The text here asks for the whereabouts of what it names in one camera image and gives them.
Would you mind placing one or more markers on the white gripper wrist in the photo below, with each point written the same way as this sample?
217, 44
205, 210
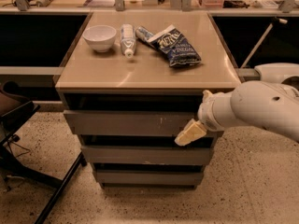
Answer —
206, 114

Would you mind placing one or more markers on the grey top drawer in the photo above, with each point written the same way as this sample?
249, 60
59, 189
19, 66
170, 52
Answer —
127, 123

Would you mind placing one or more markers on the grey drawer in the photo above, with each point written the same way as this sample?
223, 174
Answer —
142, 155
127, 123
131, 178

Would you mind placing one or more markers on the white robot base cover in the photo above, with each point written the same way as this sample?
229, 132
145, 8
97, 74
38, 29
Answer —
284, 73

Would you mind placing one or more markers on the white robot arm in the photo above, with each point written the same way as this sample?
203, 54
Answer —
269, 106

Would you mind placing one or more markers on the grey drawer cabinet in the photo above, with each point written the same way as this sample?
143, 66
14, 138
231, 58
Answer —
111, 82

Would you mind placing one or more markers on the grey bottom drawer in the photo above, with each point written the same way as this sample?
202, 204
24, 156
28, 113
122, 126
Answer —
131, 178

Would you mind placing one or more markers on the grey middle drawer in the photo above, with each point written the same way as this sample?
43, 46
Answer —
142, 155

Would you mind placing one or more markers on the blue vinegar chips bag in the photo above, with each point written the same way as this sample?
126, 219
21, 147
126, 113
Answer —
173, 44

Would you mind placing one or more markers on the clear plastic water bottle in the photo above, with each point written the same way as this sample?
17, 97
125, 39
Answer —
128, 40

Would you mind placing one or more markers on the white bowl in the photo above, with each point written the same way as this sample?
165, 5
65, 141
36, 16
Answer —
100, 38

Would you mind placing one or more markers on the black office chair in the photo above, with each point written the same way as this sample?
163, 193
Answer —
29, 188

